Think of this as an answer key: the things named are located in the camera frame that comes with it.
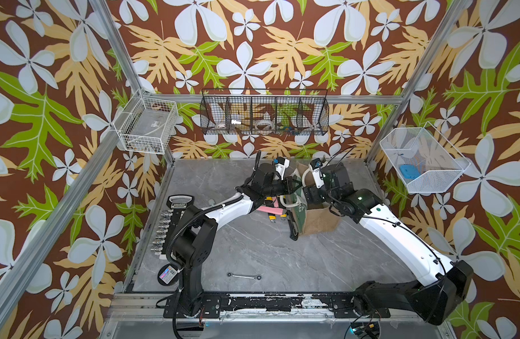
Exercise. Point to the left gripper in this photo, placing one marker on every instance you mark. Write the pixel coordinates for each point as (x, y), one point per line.
(286, 184)

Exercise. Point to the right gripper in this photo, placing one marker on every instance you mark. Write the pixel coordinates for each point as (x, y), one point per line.
(311, 192)

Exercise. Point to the pink art knife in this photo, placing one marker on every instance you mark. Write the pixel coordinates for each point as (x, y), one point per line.
(272, 210)

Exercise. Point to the green burlap christmas pouch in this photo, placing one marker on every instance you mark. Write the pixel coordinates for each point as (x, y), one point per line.
(310, 219)

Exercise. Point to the black metal utility knife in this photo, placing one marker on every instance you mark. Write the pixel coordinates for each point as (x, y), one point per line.
(294, 234)

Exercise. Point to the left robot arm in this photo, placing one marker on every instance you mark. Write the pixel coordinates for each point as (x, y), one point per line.
(191, 241)

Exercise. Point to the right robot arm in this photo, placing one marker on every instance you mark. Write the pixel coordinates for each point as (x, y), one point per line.
(440, 284)

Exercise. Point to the blue object in basket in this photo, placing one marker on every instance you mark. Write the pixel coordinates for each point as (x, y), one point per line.
(410, 172)

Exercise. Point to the white mesh basket right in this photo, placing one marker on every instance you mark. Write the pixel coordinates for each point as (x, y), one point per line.
(438, 159)

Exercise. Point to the small steel wrench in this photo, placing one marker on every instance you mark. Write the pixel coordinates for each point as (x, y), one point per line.
(251, 277)

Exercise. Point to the black tape roll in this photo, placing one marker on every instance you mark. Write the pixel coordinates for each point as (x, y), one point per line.
(167, 275)

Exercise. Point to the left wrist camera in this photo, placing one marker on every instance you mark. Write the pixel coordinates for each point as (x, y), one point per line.
(280, 165)

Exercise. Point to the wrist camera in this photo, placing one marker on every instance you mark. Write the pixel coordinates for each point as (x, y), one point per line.
(315, 167)
(280, 165)

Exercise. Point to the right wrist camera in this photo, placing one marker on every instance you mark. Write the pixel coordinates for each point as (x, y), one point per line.
(315, 167)

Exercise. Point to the black wire basket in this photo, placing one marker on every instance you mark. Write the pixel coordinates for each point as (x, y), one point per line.
(295, 112)

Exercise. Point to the socket set rail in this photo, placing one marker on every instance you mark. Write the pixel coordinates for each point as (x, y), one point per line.
(175, 207)

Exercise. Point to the black mounting rail base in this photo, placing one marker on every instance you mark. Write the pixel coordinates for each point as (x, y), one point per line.
(330, 305)

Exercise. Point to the white wire basket left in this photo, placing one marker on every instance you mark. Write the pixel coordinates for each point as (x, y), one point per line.
(146, 124)

